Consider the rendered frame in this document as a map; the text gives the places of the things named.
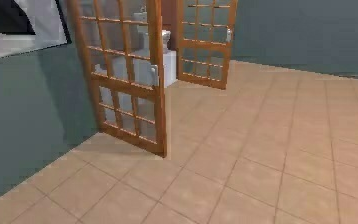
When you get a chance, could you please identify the wooden glass-paned door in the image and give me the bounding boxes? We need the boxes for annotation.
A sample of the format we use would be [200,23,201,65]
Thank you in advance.
[176,0,239,91]
[65,0,168,158]

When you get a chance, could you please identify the white toilet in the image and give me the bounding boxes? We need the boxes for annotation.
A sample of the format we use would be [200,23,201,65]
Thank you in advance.
[94,5,178,89]

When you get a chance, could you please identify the black framed wall picture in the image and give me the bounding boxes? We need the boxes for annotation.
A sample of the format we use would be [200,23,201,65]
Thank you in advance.
[0,0,73,62]

